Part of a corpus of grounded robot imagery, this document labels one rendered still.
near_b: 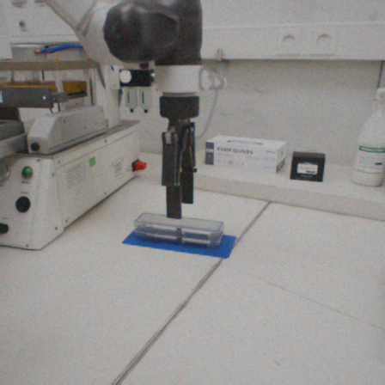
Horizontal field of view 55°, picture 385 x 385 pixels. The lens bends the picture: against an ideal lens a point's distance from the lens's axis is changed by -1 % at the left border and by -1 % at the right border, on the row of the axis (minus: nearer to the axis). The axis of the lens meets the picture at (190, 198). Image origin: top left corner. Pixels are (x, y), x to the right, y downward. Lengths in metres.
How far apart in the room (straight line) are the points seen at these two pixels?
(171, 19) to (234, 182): 0.54
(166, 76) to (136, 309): 0.39
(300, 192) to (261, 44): 0.50
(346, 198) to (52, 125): 0.70
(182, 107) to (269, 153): 0.48
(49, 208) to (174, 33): 0.43
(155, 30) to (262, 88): 0.73
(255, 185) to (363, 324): 0.52
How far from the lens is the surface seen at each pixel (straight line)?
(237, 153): 1.13
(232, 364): 0.52
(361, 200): 0.98
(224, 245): 0.78
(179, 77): 0.66
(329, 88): 1.26
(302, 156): 1.05
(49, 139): 0.81
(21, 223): 0.83
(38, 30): 1.18
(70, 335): 0.58
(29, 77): 1.02
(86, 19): 0.71
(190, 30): 0.67
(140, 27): 0.61
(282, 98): 1.29
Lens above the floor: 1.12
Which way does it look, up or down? 21 degrees down
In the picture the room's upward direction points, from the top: straight up
